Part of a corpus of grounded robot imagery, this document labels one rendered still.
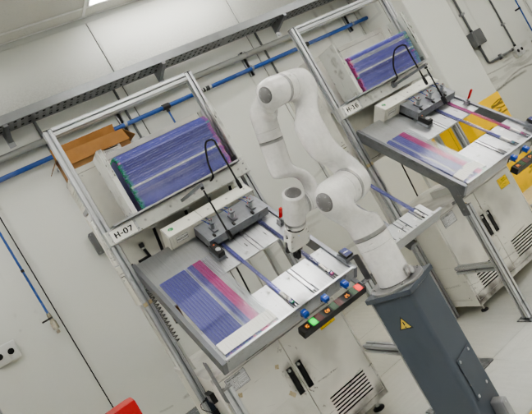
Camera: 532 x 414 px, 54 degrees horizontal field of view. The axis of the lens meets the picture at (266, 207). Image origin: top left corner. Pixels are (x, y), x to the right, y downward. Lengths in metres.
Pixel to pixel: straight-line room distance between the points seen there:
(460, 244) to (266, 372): 1.31
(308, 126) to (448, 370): 0.90
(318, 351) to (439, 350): 0.82
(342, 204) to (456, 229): 1.46
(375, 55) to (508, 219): 1.23
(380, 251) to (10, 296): 2.70
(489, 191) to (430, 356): 1.63
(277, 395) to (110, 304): 1.78
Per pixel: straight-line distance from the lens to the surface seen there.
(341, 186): 1.69
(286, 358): 2.43
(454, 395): 1.91
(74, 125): 2.54
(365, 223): 1.73
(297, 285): 2.20
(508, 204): 3.38
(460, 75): 5.17
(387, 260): 1.76
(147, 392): 3.94
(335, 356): 2.55
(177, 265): 2.38
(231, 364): 2.01
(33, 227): 3.89
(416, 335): 1.82
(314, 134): 1.72
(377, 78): 3.20
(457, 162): 2.86
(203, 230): 2.43
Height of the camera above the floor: 1.20
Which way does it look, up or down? 2 degrees down
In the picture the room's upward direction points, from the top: 30 degrees counter-clockwise
